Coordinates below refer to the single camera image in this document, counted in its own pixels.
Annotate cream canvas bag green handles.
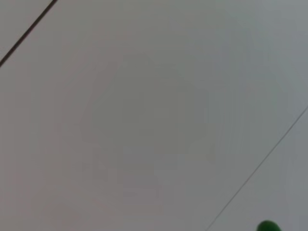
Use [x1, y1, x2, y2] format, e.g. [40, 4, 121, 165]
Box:
[256, 219, 282, 231]

